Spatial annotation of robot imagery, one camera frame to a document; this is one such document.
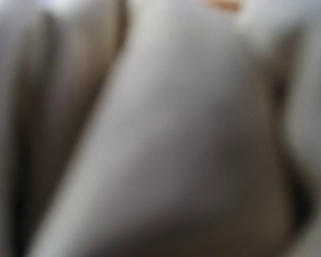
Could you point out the beige folding umbrella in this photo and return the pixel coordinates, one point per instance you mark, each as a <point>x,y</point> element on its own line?
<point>160,128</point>

